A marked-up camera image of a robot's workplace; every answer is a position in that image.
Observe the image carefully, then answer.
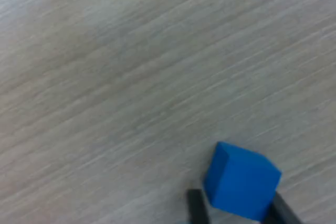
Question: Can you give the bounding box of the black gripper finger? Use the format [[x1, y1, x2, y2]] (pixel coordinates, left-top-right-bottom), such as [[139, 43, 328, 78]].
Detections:
[[262, 191, 305, 224], [185, 188, 212, 224]]

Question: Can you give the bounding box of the blue cube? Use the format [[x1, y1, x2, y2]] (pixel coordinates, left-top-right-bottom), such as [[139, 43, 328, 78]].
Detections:
[[203, 141, 283, 222]]

